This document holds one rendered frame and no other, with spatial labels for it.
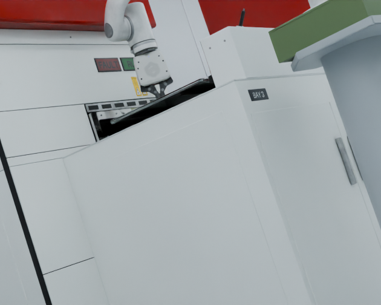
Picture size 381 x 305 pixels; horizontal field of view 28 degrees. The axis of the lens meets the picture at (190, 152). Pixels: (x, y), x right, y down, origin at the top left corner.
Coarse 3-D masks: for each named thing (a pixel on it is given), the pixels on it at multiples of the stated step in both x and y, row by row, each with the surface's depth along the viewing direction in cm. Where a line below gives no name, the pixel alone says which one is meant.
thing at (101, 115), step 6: (132, 108) 249; (90, 114) 232; (96, 114) 234; (102, 114) 236; (108, 114) 238; (114, 114) 240; (120, 114) 243; (90, 120) 232; (96, 120) 233; (96, 126) 232; (96, 132) 231; (102, 132) 233; (114, 132) 238; (96, 138) 232; (102, 138) 232
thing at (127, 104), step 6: (108, 102) 241; (114, 102) 244; (120, 102) 246; (126, 102) 249; (132, 102) 251; (138, 102) 254; (144, 102) 256; (90, 108) 234; (96, 108) 236; (102, 108) 238; (108, 108) 240; (114, 108) 243; (120, 108) 245
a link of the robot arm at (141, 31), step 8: (128, 8) 236; (136, 8) 236; (144, 8) 238; (128, 16) 235; (136, 16) 235; (144, 16) 237; (136, 24) 234; (144, 24) 236; (136, 32) 235; (144, 32) 235; (152, 32) 238; (128, 40) 236; (136, 40) 235; (144, 40) 235
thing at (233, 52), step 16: (224, 32) 189; (240, 32) 192; (256, 32) 199; (208, 48) 193; (224, 48) 190; (240, 48) 190; (256, 48) 196; (272, 48) 203; (208, 64) 193; (224, 64) 190; (240, 64) 188; (256, 64) 194; (272, 64) 201; (288, 64) 208; (224, 80) 191
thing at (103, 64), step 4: (96, 60) 243; (100, 60) 245; (104, 60) 247; (108, 60) 248; (112, 60) 250; (116, 60) 252; (100, 64) 244; (104, 64) 246; (108, 64) 248; (112, 64) 249; (116, 64) 251; (100, 68) 244; (104, 68) 245; (108, 68) 247; (112, 68) 249; (116, 68) 250; (120, 68) 252
